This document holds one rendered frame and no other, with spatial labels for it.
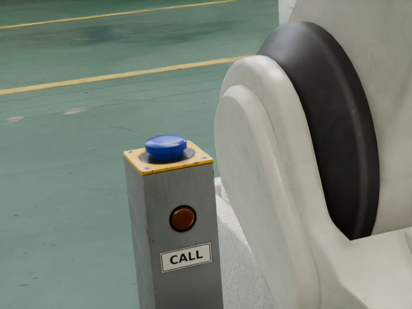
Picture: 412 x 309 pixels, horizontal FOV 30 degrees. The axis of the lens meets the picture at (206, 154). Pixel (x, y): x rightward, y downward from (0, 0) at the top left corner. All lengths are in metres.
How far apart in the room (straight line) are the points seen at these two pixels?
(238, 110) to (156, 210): 0.30
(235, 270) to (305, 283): 0.52
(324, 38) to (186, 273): 0.38
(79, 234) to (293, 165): 1.01
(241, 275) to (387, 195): 0.50
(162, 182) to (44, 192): 0.92
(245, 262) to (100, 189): 0.75
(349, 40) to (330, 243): 0.11
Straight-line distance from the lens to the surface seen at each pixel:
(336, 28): 0.42
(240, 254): 0.88
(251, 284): 0.87
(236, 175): 0.45
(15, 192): 1.64
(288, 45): 0.43
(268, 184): 0.40
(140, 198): 0.72
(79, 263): 1.27
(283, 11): 3.38
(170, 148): 0.71
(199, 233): 0.73
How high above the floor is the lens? 0.54
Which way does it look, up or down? 18 degrees down
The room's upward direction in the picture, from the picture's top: 4 degrees counter-clockwise
